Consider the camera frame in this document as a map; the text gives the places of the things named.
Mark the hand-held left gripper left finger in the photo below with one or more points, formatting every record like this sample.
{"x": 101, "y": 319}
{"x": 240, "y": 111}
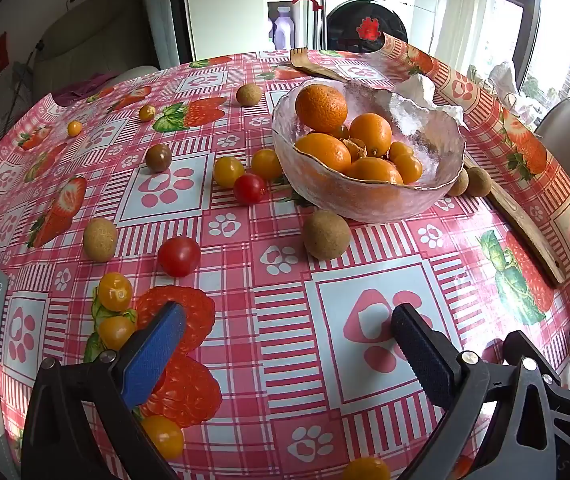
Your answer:
{"x": 155, "y": 355}

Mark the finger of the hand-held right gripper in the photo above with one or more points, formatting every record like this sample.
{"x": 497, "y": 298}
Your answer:
{"x": 527, "y": 345}

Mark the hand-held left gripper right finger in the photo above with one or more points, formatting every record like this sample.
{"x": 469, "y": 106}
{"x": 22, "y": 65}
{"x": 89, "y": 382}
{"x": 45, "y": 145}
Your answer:
{"x": 422, "y": 355}

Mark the red cherry tomato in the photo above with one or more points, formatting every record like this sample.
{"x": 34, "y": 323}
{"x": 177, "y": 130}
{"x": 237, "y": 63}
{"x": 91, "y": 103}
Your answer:
{"x": 179, "y": 256}
{"x": 249, "y": 188}

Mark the brown longan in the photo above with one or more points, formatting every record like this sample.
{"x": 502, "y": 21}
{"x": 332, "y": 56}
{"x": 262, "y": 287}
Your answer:
{"x": 480, "y": 181}
{"x": 326, "y": 235}
{"x": 100, "y": 240}
{"x": 248, "y": 94}
{"x": 459, "y": 183}

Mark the strawberry print checked tablecloth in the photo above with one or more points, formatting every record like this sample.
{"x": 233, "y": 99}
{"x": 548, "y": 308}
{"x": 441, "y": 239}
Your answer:
{"x": 285, "y": 310}

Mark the frosted glass bowl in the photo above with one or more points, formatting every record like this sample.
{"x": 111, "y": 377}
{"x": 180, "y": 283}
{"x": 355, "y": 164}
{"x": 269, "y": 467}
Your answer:
{"x": 365, "y": 205}

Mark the orange kumquat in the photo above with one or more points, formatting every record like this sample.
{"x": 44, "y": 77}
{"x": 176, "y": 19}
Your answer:
{"x": 407, "y": 167}
{"x": 399, "y": 149}

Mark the mandarin orange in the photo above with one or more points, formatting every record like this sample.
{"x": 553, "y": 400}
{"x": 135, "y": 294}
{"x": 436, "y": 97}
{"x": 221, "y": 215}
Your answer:
{"x": 371, "y": 132}
{"x": 321, "y": 107}
{"x": 374, "y": 170}
{"x": 323, "y": 152}

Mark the brown-green cherry tomato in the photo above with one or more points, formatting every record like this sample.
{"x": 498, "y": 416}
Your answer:
{"x": 158, "y": 157}

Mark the husked golden berry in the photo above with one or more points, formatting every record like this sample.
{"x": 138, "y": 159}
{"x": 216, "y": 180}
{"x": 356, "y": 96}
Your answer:
{"x": 355, "y": 149}

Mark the small yellow cherry tomato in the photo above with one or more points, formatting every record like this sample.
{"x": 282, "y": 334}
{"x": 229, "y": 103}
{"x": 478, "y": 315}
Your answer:
{"x": 74, "y": 128}

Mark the small orange-brown cherry tomato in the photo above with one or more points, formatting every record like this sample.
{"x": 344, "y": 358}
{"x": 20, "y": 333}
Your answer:
{"x": 147, "y": 112}

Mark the white plastic bag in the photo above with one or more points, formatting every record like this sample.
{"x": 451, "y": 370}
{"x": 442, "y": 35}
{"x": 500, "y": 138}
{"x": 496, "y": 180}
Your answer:
{"x": 502, "y": 77}

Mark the purple cloth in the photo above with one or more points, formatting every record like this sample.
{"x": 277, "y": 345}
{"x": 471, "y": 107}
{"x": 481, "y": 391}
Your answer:
{"x": 82, "y": 89}

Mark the beige sofa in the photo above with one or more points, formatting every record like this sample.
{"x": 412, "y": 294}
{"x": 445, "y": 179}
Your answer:
{"x": 95, "y": 35}

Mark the red paper decoration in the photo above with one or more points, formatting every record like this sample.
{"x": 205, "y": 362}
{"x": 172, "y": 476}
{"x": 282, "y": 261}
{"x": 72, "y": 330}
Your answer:
{"x": 369, "y": 29}

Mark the white curtain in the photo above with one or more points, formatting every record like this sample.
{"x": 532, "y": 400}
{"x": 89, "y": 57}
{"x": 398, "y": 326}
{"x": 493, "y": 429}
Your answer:
{"x": 457, "y": 10}

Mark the purple detergent bottle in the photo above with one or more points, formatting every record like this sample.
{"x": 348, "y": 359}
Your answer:
{"x": 284, "y": 30}

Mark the white cabinet door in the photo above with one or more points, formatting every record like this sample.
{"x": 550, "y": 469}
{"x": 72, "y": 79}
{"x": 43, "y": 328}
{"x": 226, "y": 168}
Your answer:
{"x": 225, "y": 5}

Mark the dark window frame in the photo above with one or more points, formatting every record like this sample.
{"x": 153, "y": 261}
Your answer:
{"x": 530, "y": 10}

